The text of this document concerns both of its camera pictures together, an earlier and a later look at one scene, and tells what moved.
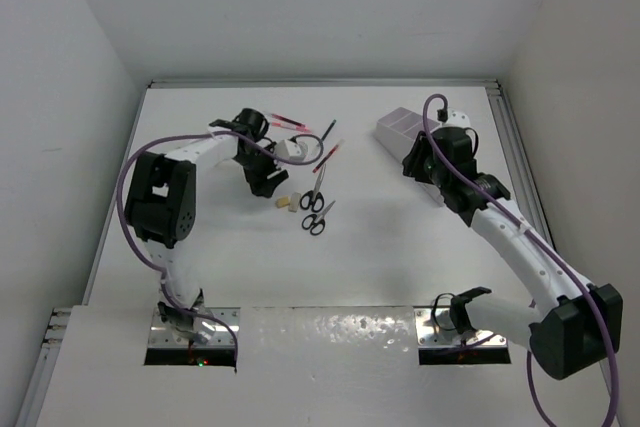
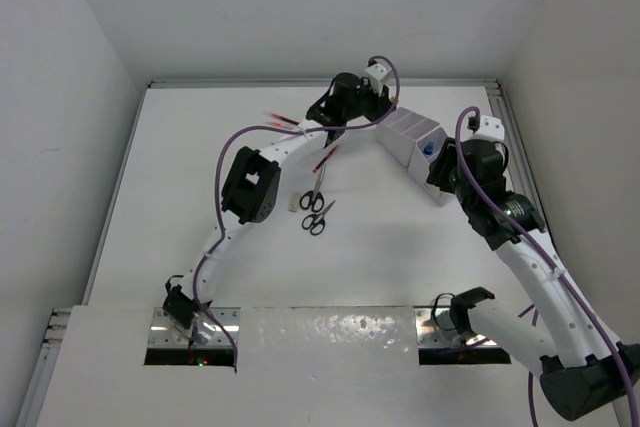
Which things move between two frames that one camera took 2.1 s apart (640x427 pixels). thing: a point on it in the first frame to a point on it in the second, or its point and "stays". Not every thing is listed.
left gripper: [262, 184] to [381, 104]
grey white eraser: [294, 202] stays
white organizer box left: [398, 131] stays
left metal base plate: [161, 334] stays
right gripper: [413, 161] to [440, 165]
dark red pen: [279, 117] stays
